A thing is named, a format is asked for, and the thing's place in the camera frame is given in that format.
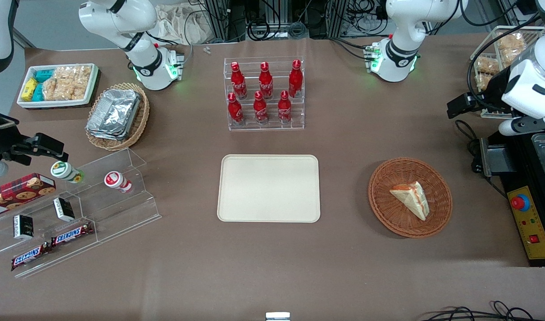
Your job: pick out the small black box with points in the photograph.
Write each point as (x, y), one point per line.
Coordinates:
(23, 226)
(63, 209)

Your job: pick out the clear acrylic bottle rack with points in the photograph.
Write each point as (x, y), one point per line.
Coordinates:
(299, 120)

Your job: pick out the white rectangular bin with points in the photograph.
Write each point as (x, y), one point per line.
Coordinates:
(93, 84)

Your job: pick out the yellow control panel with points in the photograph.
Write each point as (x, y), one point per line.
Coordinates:
(533, 232)

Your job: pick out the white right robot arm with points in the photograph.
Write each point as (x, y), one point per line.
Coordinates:
(143, 49)

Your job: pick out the stack of foil trays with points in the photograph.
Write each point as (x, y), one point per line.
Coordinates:
(114, 113)

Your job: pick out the red capped yogurt bottle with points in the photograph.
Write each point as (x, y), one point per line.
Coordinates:
(117, 180)

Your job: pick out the red cola bottle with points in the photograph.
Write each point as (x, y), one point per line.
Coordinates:
(295, 80)
(239, 82)
(260, 109)
(235, 111)
(266, 82)
(284, 109)

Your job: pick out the yellow small carton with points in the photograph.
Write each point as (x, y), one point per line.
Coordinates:
(29, 89)

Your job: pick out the teal small carton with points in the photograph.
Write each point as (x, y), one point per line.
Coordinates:
(44, 75)
(38, 92)

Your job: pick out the beige rectangular tray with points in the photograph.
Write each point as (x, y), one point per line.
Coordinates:
(268, 187)

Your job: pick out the clear bag of rice crackers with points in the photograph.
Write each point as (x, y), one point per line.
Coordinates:
(56, 84)
(80, 80)

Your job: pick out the snickers chocolate bar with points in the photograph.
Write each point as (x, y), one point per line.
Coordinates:
(71, 234)
(29, 257)

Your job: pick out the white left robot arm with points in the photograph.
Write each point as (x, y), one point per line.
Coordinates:
(401, 53)

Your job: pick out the clear acrylic step display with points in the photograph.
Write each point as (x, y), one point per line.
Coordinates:
(120, 214)

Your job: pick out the beige cloth bag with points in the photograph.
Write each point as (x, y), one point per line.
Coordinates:
(183, 22)

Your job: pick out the oval tan wicker basket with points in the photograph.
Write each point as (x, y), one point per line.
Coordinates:
(138, 125)

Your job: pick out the round brown wicker basket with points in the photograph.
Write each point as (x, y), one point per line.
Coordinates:
(388, 214)

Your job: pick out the black machine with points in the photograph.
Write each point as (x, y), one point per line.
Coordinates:
(517, 160)

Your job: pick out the red cookie box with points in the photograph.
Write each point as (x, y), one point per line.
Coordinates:
(18, 191)

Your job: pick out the bagged pastry snack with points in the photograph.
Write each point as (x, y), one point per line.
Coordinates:
(487, 64)
(482, 80)
(510, 42)
(510, 58)

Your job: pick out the triangular sandwich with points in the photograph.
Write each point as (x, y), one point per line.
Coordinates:
(412, 198)

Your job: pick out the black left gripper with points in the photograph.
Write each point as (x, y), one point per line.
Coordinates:
(491, 94)

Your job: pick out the green capped yogurt bottle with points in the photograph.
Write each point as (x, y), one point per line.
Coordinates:
(65, 171)

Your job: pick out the red emergency stop button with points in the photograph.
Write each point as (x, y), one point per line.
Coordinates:
(520, 203)

